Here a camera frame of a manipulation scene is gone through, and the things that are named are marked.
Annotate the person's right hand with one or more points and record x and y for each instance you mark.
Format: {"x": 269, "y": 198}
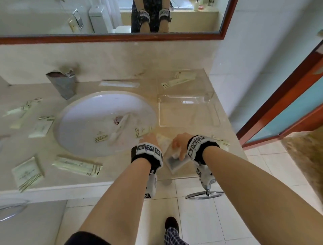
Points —
{"x": 181, "y": 142}

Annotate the person's left hand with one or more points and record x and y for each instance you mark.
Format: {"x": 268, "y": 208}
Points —
{"x": 150, "y": 139}

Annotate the transparent tray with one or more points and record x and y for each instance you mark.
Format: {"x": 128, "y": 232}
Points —
{"x": 188, "y": 111}

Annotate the white square amenity packet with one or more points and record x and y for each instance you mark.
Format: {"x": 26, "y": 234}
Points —
{"x": 26, "y": 174}

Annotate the person's right forearm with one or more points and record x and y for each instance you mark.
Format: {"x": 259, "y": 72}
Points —
{"x": 252, "y": 197}

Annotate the person's left forearm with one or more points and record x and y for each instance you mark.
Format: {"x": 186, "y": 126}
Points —
{"x": 121, "y": 197}

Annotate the white sink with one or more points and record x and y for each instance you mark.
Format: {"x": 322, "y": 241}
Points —
{"x": 90, "y": 118}

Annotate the person's dark shoe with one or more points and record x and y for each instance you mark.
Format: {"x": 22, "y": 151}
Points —
{"x": 172, "y": 223}

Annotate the person's plaid trouser leg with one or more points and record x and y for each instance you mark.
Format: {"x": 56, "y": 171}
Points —
{"x": 175, "y": 237}

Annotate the person's black sleeve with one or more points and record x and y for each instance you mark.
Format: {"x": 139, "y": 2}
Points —
{"x": 85, "y": 239}

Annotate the beige marble countertop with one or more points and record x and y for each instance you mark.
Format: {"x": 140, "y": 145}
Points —
{"x": 30, "y": 149}

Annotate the black marker-tagged wristband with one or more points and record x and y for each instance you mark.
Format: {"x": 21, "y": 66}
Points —
{"x": 202, "y": 149}
{"x": 147, "y": 154}

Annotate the chrome faucet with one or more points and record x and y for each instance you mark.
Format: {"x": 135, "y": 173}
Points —
{"x": 63, "y": 84}

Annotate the wooden door with teal glass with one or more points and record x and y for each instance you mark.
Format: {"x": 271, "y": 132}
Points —
{"x": 285, "y": 101}

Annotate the wooden framed mirror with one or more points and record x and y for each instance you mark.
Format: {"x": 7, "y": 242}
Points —
{"x": 50, "y": 17}

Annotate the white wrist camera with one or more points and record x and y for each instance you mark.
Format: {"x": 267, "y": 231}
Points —
{"x": 151, "y": 184}
{"x": 206, "y": 176}

